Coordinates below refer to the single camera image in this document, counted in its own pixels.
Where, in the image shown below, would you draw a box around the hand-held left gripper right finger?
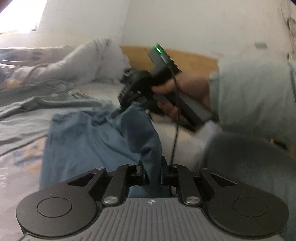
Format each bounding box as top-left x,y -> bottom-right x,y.
159,156 -> 238,207

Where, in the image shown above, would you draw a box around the wooden headboard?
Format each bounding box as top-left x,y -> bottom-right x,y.
120,45 -> 220,78

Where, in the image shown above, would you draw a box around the person's right hand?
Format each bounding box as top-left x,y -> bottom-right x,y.
151,72 -> 211,121

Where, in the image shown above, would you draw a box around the printed blue grey duvet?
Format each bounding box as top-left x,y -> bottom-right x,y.
0,38 -> 131,93

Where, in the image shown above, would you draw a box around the window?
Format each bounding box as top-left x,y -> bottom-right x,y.
0,0 -> 48,35

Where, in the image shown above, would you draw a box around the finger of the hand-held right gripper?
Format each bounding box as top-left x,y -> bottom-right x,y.
117,86 -> 153,115

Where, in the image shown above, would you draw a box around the person's right forearm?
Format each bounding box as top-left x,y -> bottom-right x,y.
209,58 -> 296,149

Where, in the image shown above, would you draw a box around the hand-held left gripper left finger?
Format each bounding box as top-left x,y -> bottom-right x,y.
67,162 -> 148,207

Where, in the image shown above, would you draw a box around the light blue pants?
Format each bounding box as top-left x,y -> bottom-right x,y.
0,79 -> 116,120

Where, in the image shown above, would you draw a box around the dark teal t-shirt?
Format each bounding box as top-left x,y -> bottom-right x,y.
40,105 -> 173,198

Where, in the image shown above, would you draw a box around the printed light blue bed sheet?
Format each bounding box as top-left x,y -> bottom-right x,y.
0,82 -> 222,193

